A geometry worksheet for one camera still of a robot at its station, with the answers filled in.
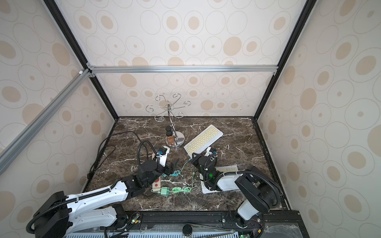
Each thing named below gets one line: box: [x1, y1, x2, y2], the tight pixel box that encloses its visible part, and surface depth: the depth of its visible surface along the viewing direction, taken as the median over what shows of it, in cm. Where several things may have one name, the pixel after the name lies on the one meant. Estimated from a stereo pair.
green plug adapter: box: [160, 186, 171, 196], surface depth 83 cm
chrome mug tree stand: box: [145, 93, 192, 148], surface depth 87 cm
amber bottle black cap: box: [165, 125, 175, 145], surface depth 99 cm
